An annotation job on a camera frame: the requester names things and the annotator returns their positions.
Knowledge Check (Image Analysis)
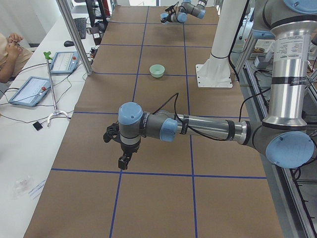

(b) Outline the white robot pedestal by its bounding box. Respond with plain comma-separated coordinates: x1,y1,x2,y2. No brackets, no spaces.
196,0,248,88

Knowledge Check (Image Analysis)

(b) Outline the seated person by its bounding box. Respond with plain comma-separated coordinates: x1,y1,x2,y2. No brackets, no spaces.
0,33,33,83

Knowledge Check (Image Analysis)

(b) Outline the near teach pendant tablet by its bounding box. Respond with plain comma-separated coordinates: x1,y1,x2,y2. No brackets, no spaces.
9,76,51,107

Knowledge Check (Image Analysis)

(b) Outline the mint green bowl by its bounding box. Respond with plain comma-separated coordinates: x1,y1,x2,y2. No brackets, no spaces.
149,64,165,78

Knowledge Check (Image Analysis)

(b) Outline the small black square device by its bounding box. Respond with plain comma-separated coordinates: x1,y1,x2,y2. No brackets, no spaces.
33,121,43,131

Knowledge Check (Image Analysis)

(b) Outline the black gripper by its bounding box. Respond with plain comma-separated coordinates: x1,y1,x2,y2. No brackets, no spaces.
164,13,174,23
118,142,139,170

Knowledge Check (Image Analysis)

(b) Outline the metal stand with green clip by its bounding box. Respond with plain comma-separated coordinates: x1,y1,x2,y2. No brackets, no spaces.
43,51,70,127

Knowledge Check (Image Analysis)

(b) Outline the black keyboard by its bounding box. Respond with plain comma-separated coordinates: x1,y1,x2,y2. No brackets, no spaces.
73,17,86,39

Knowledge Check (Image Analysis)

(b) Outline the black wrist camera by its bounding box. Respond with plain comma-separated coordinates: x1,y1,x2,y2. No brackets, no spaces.
103,123,121,143

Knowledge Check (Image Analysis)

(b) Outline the black computer mouse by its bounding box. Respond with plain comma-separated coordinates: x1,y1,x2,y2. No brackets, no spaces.
63,40,74,47

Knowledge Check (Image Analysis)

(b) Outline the far teach pendant tablet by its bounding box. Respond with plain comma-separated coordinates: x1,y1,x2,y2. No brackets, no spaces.
50,52,79,74

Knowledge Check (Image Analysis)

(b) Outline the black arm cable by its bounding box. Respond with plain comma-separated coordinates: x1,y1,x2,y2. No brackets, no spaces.
151,92,245,142

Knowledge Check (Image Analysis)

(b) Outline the teach pendant tablet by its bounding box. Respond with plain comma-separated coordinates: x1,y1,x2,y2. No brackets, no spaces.
50,52,79,74
9,76,51,107

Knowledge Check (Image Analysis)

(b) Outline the aluminium frame post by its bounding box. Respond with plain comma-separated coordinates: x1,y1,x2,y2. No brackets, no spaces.
56,0,93,76

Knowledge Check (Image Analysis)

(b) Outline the light blue cup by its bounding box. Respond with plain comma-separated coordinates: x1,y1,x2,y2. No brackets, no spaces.
160,12,168,24

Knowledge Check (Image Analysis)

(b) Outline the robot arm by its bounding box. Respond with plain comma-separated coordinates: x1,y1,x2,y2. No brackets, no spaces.
114,0,207,170
114,0,317,170

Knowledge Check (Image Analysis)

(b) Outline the clear plastic bag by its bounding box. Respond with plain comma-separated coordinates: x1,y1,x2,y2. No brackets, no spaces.
12,175,34,199

